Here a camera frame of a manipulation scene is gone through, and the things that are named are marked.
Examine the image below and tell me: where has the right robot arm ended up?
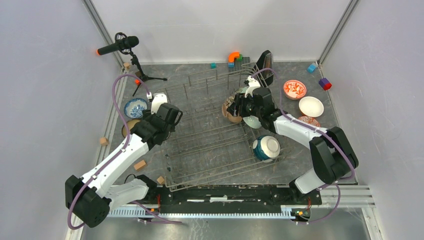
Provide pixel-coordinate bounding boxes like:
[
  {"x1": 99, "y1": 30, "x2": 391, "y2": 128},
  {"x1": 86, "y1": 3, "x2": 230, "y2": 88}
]
[{"x1": 228, "y1": 87, "x2": 359, "y2": 204}]

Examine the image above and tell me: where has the teal bowl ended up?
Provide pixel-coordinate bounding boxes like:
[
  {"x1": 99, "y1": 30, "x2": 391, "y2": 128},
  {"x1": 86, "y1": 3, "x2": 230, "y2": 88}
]
[{"x1": 252, "y1": 135, "x2": 281, "y2": 162}]

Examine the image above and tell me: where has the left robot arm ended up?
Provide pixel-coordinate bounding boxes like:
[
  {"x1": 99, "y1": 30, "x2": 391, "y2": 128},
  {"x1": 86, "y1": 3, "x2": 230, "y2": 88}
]
[{"x1": 64, "y1": 103, "x2": 183, "y2": 228}]

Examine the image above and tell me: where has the black microphone tripod stand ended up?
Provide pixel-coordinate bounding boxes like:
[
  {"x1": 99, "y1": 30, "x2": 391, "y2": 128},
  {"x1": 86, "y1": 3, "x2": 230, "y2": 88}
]
[{"x1": 129, "y1": 50, "x2": 168, "y2": 97}]

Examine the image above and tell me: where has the grey studded base plate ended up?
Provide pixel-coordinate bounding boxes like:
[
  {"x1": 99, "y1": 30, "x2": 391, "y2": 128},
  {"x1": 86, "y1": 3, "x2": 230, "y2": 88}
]
[{"x1": 234, "y1": 56, "x2": 251, "y2": 68}]

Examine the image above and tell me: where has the orange curved toy block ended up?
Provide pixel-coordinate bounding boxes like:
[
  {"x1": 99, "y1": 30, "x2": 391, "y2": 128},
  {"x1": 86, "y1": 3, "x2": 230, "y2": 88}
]
[{"x1": 228, "y1": 51, "x2": 241, "y2": 63}]

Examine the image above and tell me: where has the purple red toy block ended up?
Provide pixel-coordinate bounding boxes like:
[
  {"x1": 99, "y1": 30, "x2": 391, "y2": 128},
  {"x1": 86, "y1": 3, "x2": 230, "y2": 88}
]
[{"x1": 318, "y1": 77, "x2": 332, "y2": 91}]

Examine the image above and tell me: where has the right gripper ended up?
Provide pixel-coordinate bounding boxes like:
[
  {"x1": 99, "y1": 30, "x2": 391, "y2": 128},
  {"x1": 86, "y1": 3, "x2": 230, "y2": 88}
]
[{"x1": 226, "y1": 92, "x2": 263, "y2": 118}]

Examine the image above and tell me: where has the white bowl orange pattern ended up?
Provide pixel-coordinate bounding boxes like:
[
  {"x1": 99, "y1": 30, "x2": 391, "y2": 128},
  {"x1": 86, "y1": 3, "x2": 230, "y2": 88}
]
[{"x1": 282, "y1": 79, "x2": 307, "y2": 100}]

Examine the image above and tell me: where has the grey wire dish rack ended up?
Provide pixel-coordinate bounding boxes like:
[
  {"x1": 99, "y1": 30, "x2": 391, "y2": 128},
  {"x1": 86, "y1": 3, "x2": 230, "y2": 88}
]
[{"x1": 151, "y1": 63, "x2": 292, "y2": 192}]

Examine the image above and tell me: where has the white blue rimmed bowl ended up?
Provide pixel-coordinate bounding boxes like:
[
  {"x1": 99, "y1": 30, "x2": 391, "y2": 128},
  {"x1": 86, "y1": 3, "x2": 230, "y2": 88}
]
[{"x1": 124, "y1": 98, "x2": 148, "y2": 119}]

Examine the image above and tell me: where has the wooden cube near rail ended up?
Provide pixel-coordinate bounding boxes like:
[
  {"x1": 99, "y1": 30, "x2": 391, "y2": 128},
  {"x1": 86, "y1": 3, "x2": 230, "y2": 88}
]
[{"x1": 156, "y1": 176, "x2": 166, "y2": 185}]

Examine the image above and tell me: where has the light green ribbed bowl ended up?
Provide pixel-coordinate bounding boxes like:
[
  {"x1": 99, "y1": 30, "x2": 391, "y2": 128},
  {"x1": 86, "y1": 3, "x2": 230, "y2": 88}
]
[{"x1": 242, "y1": 116, "x2": 262, "y2": 129}]

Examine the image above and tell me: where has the wooden block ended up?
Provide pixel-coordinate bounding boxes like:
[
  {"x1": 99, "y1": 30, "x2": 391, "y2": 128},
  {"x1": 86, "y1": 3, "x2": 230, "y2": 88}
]
[{"x1": 133, "y1": 160, "x2": 148, "y2": 172}]

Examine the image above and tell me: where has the pink brown flower bowl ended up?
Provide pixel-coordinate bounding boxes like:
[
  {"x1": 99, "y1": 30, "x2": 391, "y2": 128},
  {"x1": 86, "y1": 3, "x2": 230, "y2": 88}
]
[{"x1": 221, "y1": 96, "x2": 243, "y2": 124}]

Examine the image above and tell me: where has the blue toy block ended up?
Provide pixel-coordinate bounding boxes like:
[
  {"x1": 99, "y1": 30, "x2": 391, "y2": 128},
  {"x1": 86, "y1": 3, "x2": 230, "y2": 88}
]
[{"x1": 307, "y1": 62, "x2": 318, "y2": 73}]

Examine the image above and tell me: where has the dark brown banded bowl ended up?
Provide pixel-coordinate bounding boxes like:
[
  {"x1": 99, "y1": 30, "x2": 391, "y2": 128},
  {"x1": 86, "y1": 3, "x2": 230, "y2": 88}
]
[{"x1": 121, "y1": 119, "x2": 141, "y2": 138}]

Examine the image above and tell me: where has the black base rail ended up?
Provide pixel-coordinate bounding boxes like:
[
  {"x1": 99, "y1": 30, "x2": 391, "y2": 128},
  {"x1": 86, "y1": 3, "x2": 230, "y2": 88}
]
[{"x1": 139, "y1": 184, "x2": 323, "y2": 214}]

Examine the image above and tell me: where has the black metronome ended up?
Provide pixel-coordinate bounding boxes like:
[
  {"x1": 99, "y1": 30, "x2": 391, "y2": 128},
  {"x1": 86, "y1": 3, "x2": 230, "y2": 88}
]
[{"x1": 253, "y1": 50, "x2": 274, "y2": 88}]

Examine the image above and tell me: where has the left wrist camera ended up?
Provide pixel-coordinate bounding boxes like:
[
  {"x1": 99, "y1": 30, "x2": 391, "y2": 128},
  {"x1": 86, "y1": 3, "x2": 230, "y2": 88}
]
[{"x1": 146, "y1": 92, "x2": 168, "y2": 114}]

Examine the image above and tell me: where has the small wooden cube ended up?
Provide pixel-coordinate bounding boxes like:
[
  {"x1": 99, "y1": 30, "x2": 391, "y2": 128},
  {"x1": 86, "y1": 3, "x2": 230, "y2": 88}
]
[{"x1": 99, "y1": 137, "x2": 109, "y2": 146}]

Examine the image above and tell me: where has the black microphone orange tip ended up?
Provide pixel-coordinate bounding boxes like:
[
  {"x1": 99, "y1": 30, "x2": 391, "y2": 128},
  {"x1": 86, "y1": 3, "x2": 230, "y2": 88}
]
[{"x1": 96, "y1": 32, "x2": 140, "y2": 56}]

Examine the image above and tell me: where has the blue white patterned bowl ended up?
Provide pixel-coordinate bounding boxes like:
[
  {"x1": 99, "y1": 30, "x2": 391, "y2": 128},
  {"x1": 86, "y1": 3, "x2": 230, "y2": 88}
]
[{"x1": 298, "y1": 115, "x2": 321, "y2": 128}]

